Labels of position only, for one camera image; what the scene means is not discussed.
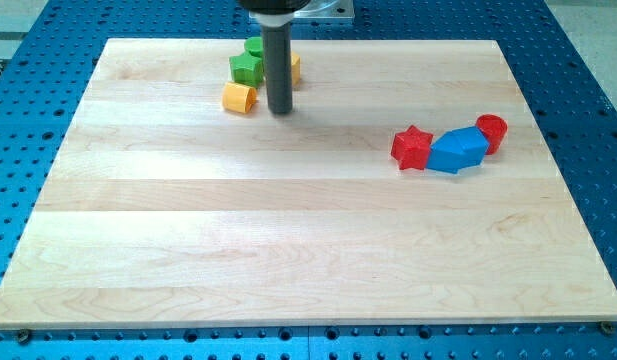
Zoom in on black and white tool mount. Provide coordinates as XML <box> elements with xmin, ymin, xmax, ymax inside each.
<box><xmin>238</xmin><ymin>0</ymin><xmax>310</xmax><ymax>26</ymax></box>

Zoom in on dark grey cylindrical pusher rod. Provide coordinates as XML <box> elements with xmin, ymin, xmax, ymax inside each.
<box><xmin>261</xmin><ymin>23</ymin><xmax>293</xmax><ymax>115</ymax></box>

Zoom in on yellow hexagon block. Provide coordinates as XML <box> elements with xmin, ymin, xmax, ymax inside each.
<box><xmin>291</xmin><ymin>52</ymin><xmax>301</xmax><ymax>86</ymax></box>

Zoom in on blue hexagon block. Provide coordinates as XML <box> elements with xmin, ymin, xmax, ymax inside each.
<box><xmin>426</xmin><ymin>132</ymin><xmax>468</xmax><ymax>173</ymax></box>

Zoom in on green star block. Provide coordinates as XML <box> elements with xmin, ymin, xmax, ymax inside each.
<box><xmin>229</xmin><ymin>52</ymin><xmax>264</xmax><ymax>88</ymax></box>

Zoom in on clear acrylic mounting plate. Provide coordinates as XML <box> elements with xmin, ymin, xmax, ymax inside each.
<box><xmin>248</xmin><ymin>0</ymin><xmax>355</xmax><ymax>21</ymax></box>

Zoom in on yellow cylinder block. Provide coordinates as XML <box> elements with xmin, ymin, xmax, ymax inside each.
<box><xmin>222</xmin><ymin>82</ymin><xmax>258</xmax><ymax>114</ymax></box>

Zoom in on red star block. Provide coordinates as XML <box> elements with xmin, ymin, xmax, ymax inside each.
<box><xmin>391</xmin><ymin>125</ymin><xmax>433</xmax><ymax>170</ymax></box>

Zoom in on light wooden board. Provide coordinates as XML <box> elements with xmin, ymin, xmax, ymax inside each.
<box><xmin>0</xmin><ymin>38</ymin><xmax>617</xmax><ymax>329</ymax></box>

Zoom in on blue cube block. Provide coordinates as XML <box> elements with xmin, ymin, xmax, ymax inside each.
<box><xmin>452</xmin><ymin>126</ymin><xmax>490</xmax><ymax>167</ymax></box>

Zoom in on red cylinder block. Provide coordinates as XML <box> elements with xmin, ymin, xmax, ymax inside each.
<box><xmin>476</xmin><ymin>114</ymin><xmax>508</xmax><ymax>155</ymax></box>

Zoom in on left board clamp screw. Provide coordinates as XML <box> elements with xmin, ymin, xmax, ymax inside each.
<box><xmin>14</xmin><ymin>329</ymin><xmax>32</xmax><ymax>345</ymax></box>

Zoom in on board clamp screw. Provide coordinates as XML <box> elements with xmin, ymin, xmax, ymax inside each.
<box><xmin>599</xmin><ymin>322</ymin><xmax>615</xmax><ymax>335</ymax></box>
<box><xmin>14</xmin><ymin>329</ymin><xmax>32</xmax><ymax>345</ymax></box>

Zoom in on right board clamp screw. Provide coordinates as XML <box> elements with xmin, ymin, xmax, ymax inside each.
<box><xmin>599</xmin><ymin>322</ymin><xmax>615</xmax><ymax>335</ymax></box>

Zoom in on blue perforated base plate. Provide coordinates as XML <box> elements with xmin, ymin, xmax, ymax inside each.
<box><xmin>0</xmin><ymin>1</ymin><xmax>617</xmax><ymax>359</ymax></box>

